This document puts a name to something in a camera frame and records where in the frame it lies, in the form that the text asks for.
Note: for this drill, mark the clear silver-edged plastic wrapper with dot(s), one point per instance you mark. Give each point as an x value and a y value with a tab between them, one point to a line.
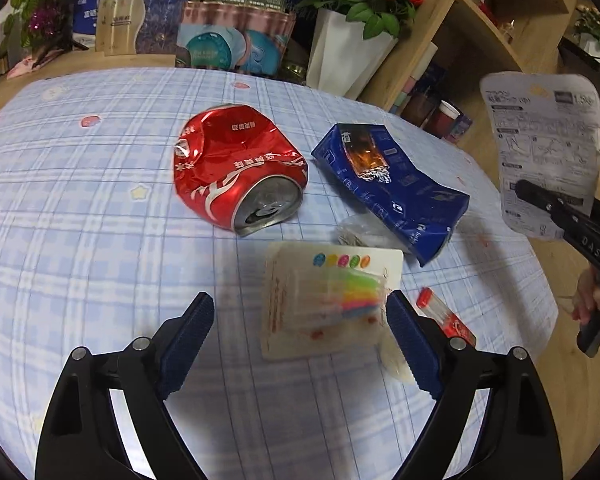
355	232

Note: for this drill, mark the white blister card pack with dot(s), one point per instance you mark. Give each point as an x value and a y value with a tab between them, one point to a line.
540	130

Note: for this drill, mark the white faceted flower pot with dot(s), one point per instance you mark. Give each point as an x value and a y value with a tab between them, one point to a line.
340	55

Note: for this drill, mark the pale pink rose bouquet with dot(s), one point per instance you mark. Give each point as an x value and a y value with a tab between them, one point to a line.
592	25

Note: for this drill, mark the purple flower sprig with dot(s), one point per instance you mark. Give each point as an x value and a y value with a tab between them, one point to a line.
42	17

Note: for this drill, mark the stack of pastel cups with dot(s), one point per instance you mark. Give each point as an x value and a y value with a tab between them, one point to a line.
410	87

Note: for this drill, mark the pink cloth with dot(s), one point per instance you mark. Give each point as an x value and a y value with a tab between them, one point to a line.
20	67

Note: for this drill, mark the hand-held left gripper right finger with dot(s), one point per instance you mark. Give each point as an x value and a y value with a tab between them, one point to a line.
415	350

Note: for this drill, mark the colourful candle blister pack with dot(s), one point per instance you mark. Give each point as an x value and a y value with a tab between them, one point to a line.
325	300

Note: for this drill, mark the dark brown cup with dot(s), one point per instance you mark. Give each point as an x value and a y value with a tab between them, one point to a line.
419	110

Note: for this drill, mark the wooden shelf unit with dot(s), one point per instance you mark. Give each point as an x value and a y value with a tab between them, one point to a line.
430	20

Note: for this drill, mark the black glossy stand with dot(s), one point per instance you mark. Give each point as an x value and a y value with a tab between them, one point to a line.
575	52

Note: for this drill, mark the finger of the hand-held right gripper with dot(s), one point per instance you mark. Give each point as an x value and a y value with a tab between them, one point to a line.
545	201

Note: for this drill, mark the blue and white carton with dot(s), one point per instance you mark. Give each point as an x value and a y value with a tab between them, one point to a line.
87	5

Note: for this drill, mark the blue box on shelf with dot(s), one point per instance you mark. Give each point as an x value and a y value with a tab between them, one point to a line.
436	77

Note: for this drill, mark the gold and blue gift box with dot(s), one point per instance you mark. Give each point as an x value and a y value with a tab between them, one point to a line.
150	25

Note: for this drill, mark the small red sachet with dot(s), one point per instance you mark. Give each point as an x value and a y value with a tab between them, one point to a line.
440	315

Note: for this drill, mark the crushed red soda can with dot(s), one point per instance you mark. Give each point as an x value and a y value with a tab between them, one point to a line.
220	160

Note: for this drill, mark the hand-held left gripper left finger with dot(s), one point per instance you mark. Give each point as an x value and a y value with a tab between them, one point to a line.
185	350

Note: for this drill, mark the blue plaid tablecloth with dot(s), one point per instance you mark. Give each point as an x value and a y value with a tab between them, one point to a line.
105	235

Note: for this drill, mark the wooden sideboard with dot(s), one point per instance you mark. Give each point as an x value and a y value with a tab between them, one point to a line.
130	60

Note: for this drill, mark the small black tripod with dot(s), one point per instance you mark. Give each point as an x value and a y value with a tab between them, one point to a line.
55	52

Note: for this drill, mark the small blue printed box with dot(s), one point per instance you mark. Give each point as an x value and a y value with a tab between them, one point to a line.
459	127

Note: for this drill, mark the red cup with white lid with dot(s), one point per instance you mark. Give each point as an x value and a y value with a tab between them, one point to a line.
442	117

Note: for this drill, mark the dark blue snack packet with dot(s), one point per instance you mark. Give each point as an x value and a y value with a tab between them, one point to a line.
405	200

